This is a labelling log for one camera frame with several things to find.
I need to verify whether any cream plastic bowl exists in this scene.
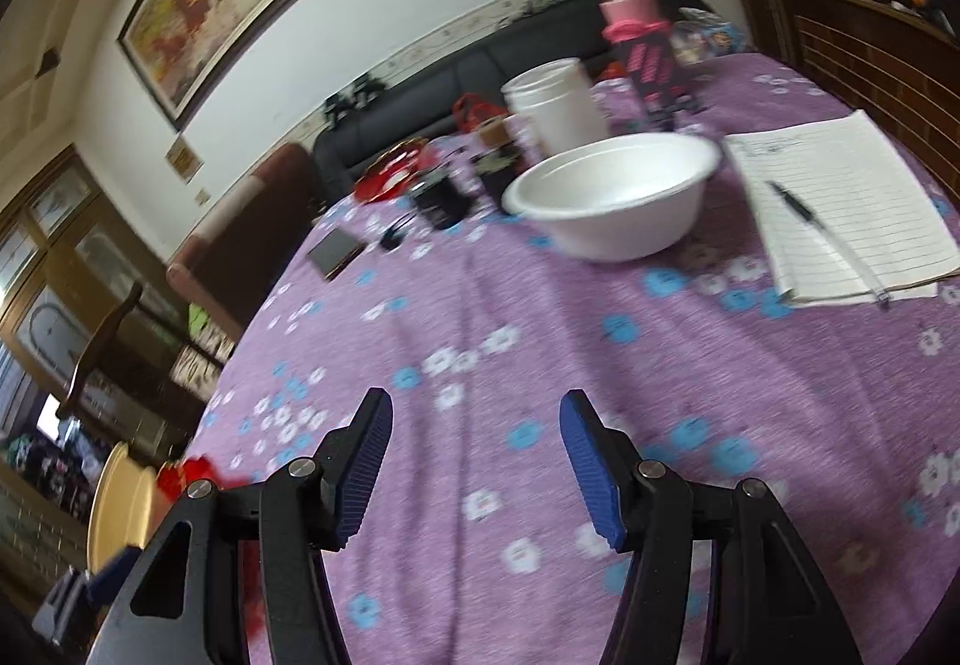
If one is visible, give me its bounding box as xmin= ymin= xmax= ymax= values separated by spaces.
xmin=86 ymin=443 xmax=171 ymax=574

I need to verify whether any large white foam bowl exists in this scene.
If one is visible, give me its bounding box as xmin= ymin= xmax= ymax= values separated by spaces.
xmin=503 ymin=133 xmax=721 ymax=264

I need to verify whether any dark wooden chair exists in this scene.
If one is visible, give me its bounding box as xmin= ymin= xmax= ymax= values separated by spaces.
xmin=59 ymin=282 xmax=223 ymax=438

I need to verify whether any purple floral tablecloth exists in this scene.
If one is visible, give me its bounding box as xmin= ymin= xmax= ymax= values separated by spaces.
xmin=192 ymin=171 xmax=958 ymax=663

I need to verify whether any brown armchair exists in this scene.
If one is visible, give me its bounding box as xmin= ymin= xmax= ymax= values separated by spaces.
xmin=166 ymin=142 xmax=320 ymax=340

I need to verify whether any wooden glass door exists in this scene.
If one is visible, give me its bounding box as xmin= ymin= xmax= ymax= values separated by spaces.
xmin=0 ymin=142 xmax=189 ymax=456

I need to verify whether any black smartphone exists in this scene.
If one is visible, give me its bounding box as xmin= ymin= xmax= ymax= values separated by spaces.
xmin=308 ymin=228 xmax=366 ymax=282

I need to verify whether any lined paper notepad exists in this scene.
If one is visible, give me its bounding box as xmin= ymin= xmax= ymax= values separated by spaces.
xmin=724 ymin=111 xmax=958 ymax=306

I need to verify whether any black pen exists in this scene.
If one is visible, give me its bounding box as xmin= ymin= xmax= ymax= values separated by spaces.
xmin=768 ymin=181 xmax=892 ymax=311

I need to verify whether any small red dish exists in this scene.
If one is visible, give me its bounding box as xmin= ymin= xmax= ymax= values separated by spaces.
xmin=353 ymin=137 xmax=428 ymax=206

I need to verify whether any black leather sofa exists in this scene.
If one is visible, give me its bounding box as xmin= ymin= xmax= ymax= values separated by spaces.
xmin=309 ymin=0 xmax=746 ymax=209

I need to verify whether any white plastic jar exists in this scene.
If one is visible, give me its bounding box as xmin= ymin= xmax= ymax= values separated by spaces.
xmin=501 ymin=58 xmax=608 ymax=157

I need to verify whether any wooden sideboard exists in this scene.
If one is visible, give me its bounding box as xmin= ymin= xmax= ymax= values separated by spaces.
xmin=768 ymin=0 xmax=958 ymax=200

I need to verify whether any pink water bottle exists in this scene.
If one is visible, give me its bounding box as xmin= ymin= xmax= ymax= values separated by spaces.
xmin=599 ymin=0 xmax=693 ymax=128

